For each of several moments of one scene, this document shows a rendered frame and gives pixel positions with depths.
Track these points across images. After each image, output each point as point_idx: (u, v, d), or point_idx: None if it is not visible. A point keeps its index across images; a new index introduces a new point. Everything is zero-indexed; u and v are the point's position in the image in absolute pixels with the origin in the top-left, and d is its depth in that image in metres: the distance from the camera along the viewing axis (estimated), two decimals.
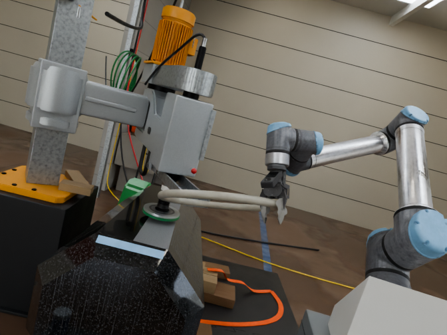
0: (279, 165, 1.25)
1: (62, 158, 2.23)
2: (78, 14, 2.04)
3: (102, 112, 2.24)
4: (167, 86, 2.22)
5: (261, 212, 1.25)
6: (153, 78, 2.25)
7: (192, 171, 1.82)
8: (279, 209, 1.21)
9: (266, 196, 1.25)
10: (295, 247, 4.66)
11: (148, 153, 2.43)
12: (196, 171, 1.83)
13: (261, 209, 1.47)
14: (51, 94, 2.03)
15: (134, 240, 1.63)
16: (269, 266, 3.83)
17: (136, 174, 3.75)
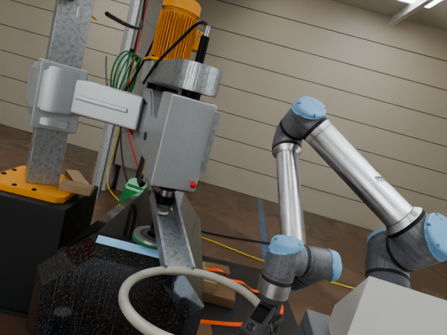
0: (274, 299, 0.93)
1: (62, 158, 2.23)
2: (78, 14, 2.04)
3: (92, 111, 2.11)
4: (167, 86, 1.93)
5: None
6: (151, 77, 1.97)
7: (191, 186, 1.51)
8: None
9: None
10: None
11: None
12: (196, 185, 1.53)
13: (250, 302, 1.20)
14: None
15: (134, 240, 1.63)
16: None
17: (136, 174, 3.75)
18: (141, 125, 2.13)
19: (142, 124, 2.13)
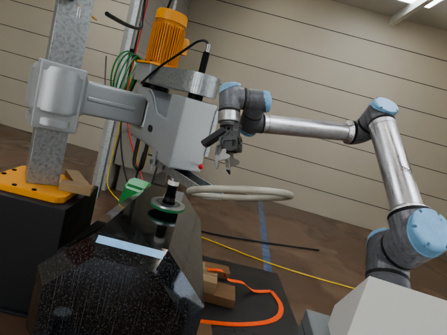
0: (221, 122, 1.38)
1: (62, 158, 2.23)
2: (78, 14, 2.04)
3: (104, 111, 2.30)
4: None
5: None
6: (150, 78, 2.36)
7: (199, 167, 1.99)
8: (216, 157, 1.33)
9: None
10: (295, 247, 4.66)
11: (145, 149, 2.54)
12: (203, 167, 2.01)
13: (271, 199, 1.70)
14: (58, 95, 2.04)
15: (134, 240, 1.63)
16: (269, 266, 3.83)
17: (136, 174, 3.75)
18: (144, 120, 2.51)
19: (144, 119, 2.51)
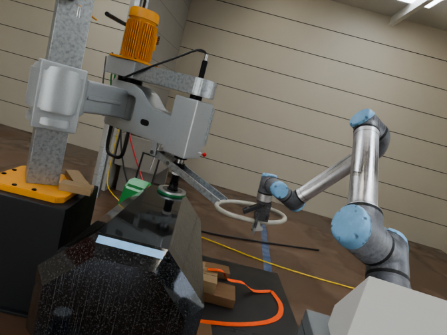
0: (259, 200, 2.00)
1: (62, 158, 2.23)
2: (78, 14, 2.04)
3: (98, 108, 2.42)
4: None
5: (252, 224, 2.09)
6: (136, 75, 2.57)
7: (204, 155, 2.50)
8: (253, 226, 2.02)
9: None
10: (295, 247, 4.66)
11: (126, 138, 2.77)
12: (205, 154, 2.52)
13: None
14: (72, 98, 2.10)
15: (134, 240, 1.63)
16: (269, 266, 3.83)
17: (136, 174, 3.75)
18: (125, 112, 2.71)
19: (126, 111, 2.71)
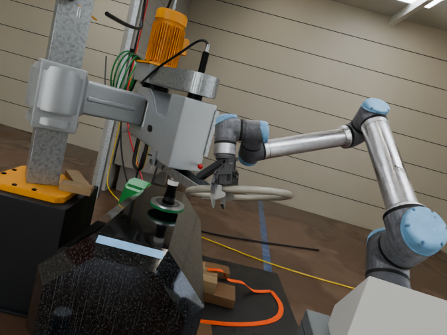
0: (217, 155, 1.35)
1: (62, 158, 2.23)
2: (78, 14, 2.04)
3: (104, 111, 2.30)
4: None
5: (222, 199, 1.40)
6: (150, 78, 2.36)
7: (199, 167, 2.00)
8: (212, 194, 1.32)
9: None
10: (295, 247, 4.66)
11: (145, 149, 2.54)
12: (202, 167, 2.01)
13: (270, 199, 1.70)
14: (58, 95, 2.04)
15: (134, 240, 1.63)
16: (269, 266, 3.83)
17: (136, 174, 3.75)
18: (144, 120, 2.51)
19: (144, 119, 2.51)
